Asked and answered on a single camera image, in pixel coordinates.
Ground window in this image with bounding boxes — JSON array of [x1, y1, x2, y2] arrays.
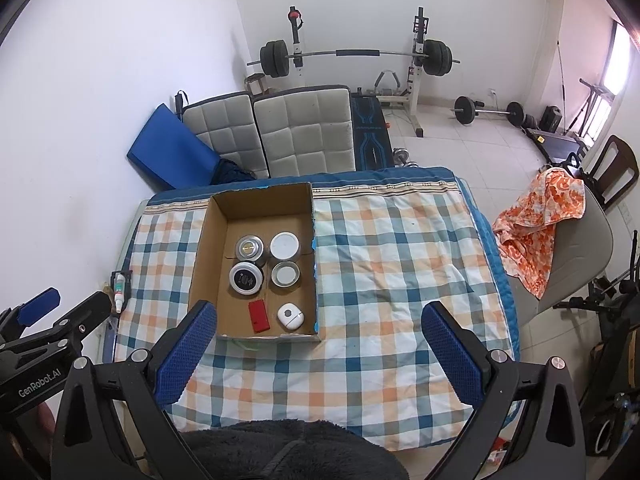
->
[[602, 22, 640, 106]]

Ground black treadmill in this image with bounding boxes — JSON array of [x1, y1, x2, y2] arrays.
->
[[525, 127, 588, 166]]

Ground orange patterned cloth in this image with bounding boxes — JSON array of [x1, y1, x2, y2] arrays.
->
[[492, 169, 586, 298]]

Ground small white earbud case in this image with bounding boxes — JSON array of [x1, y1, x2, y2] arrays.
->
[[276, 302, 306, 331]]

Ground red rectangular case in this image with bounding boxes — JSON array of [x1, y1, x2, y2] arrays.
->
[[248, 300, 269, 334]]

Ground black and white round jar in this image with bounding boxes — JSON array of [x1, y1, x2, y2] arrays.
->
[[229, 261, 264, 295]]

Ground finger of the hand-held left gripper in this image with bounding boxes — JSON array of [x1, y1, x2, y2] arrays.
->
[[0, 287, 62, 343], [0, 291, 113, 361]]

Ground dark wooden chair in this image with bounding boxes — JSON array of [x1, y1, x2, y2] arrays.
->
[[580, 135, 640, 211]]

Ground white barbell rack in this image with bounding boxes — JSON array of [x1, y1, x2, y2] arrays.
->
[[287, 6, 432, 138]]

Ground plaid blanket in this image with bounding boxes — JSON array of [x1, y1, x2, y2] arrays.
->
[[112, 166, 521, 453]]

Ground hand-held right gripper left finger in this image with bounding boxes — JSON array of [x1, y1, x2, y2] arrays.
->
[[50, 300, 218, 480]]

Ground gold rimmed round tin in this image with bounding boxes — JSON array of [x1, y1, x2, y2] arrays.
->
[[270, 260, 302, 290]]

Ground silver round tin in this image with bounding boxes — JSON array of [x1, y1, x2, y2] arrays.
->
[[235, 235, 266, 263]]

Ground dark blue knit cloth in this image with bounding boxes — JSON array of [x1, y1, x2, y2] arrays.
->
[[210, 159, 258, 186]]

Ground grey quilted cushion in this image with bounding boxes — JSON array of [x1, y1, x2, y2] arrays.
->
[[181, 92, 271, 181], [252, 85, 357, 178]]

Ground dark fleece clothing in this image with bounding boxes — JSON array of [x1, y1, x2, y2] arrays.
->
[[180, 419, 411, 480]]

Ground black weight block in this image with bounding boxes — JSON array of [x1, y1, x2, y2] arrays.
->
[[541, 105, 564, 134]]

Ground small black barbell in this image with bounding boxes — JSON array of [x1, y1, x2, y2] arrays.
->
[[451, 96, 525, 127]]

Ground large black barbell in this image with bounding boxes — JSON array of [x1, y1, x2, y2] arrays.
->
[[246, 40, 462, 79]]

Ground blue foam mat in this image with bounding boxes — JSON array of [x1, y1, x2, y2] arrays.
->
[[126, 103, 223, 191]]

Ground white glue tube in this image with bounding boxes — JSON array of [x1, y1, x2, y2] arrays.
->
[[111, 270, 132, 313]]

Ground beige chair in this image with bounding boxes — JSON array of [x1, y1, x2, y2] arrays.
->
[[510, 180, 615, 333]]

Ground white round plastic jar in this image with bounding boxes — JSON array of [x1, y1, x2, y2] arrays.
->
[[269, 232, 301, 263]]

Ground cardboard box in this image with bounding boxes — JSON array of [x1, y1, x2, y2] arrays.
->
[[187, 182, 322, 343]]

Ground black metal stand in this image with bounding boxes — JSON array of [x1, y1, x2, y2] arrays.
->
[[565, 79, 616, 138]]

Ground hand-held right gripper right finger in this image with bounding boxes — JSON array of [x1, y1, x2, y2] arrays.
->
[[421, 301, 587, 480]]

